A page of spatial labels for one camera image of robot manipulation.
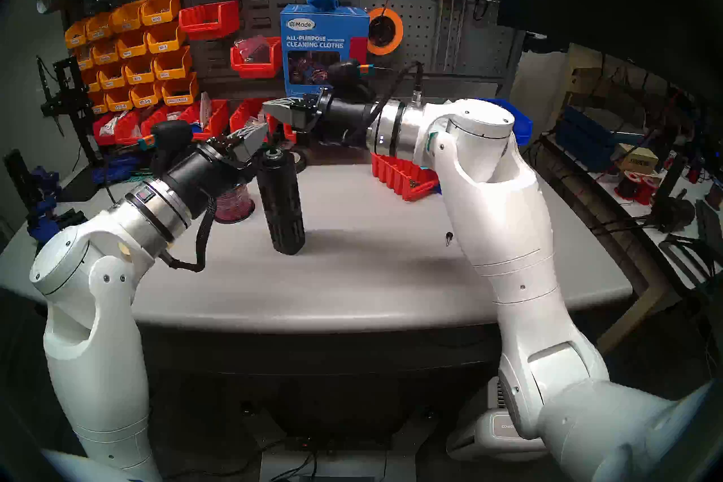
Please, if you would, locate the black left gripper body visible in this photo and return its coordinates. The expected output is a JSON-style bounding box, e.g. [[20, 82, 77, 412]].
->
[[164, 143, 260, 219]]

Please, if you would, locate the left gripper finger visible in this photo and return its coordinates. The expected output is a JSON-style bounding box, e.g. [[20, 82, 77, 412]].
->
[[240, 126, 270, 162], [223, 124, 269, 145]]

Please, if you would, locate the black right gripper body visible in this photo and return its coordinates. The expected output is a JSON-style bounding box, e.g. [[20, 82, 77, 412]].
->
[[308, 88, 376, 143]]

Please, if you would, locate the black screwdriver bit case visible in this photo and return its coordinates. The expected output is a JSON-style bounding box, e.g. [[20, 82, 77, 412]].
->
[[257, 145, 306, 256]]

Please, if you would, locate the grey robot base stand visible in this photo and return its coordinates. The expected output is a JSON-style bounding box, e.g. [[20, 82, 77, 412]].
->
[[240, 401, 441, 482]]

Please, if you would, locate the green cutting mat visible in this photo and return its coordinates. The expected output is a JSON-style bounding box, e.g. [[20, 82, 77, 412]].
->
[[116, 145, 156, 181]]

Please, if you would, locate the blue cleaning cloths box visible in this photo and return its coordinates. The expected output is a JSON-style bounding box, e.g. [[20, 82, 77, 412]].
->
[[280, 4, 371, 97]]

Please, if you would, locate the orange tape roll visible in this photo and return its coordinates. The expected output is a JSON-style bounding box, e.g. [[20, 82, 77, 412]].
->
[[367, 8, 404, 56]]

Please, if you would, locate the blue bar clamp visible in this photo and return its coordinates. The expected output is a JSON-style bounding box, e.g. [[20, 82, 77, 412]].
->
[[27, 207, 85, 243], [25, 199, 77, 224], [92, 152, 141, 185], [28, 165, 60, 199]]

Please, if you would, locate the black clamp stand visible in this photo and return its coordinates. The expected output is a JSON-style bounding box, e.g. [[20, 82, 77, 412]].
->
[[37, 56, 116, 202]]

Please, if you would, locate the large blue parts bin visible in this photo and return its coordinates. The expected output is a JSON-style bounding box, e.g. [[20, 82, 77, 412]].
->
[[494, 98, 533, 147]]

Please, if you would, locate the tall black cylinder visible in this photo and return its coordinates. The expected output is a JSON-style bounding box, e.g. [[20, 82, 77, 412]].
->
[[3, 149, 40, 210]]

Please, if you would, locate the dark blue storage crate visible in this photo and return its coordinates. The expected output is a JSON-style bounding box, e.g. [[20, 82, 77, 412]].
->
[[555, 105, 647, 171]]

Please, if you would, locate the small cardboard box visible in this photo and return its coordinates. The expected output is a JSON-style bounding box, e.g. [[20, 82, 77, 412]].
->
[[610, 143, 660, 175]]

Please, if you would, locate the black power strip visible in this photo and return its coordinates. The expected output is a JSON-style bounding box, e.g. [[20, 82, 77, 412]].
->
[[285, 433, 393, 453]]

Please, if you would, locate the black power adapter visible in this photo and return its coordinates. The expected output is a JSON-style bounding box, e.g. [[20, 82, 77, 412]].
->
[[650, 193, 695, 233]]

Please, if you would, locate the white floor appliance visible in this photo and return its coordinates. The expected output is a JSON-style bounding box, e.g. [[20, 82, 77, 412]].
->
[[446, 376, 546, 462]]

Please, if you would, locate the black keyboard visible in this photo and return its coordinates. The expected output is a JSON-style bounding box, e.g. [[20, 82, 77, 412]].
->
[[694, 199, 723, 261]]

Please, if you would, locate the wire spool blue label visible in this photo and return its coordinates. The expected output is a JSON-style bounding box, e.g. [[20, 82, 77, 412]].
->
[[215, 183, 256, 224]]

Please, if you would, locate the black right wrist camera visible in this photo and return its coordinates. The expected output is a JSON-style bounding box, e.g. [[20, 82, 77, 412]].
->
[[328, 59, 376, 100]]

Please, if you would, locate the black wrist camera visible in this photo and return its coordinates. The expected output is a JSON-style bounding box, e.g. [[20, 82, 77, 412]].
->
[[328, 59, 376, 100], [138, 119, 194, 176]]

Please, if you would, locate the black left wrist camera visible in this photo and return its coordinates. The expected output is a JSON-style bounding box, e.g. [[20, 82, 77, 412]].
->
[[138, 119, 194, 176]]

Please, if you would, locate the braided black right arm cable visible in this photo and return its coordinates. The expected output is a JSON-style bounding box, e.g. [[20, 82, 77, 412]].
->
[[361, 60, 425, 140]]

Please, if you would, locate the braided black arm cable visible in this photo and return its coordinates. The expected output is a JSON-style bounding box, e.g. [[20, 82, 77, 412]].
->
[[160, 196, 218, 272], [361, 60, 425, 140]]

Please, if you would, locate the braided black left arm cable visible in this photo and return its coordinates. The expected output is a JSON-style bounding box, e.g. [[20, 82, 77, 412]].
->
[[160, 196, 218, 272]]

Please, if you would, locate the thin black right camera cable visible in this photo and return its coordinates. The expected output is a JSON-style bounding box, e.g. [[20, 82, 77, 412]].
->
[[373, 63, 423, 92]]

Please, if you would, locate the thin black camera cable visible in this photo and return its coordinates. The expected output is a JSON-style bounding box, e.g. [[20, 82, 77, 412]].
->
[[373, 63, 423, 92], [102, 143, 143, 205]]

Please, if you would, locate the dark grey pegboard wall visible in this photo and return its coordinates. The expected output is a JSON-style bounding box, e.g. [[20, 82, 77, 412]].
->
[[59, 0, 523, 100]]

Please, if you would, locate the thin black left camera cable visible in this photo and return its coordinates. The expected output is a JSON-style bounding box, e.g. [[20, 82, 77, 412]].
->
[[102, 143, 143, 205]]

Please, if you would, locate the black monitor mount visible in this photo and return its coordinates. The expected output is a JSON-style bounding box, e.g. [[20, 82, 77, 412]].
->
[[522, 32, 571, 55]]

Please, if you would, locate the red wire spool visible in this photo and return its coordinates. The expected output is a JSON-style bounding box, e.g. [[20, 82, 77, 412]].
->
[[615, 170, 642, 200], [634, 176, 660, 206]]

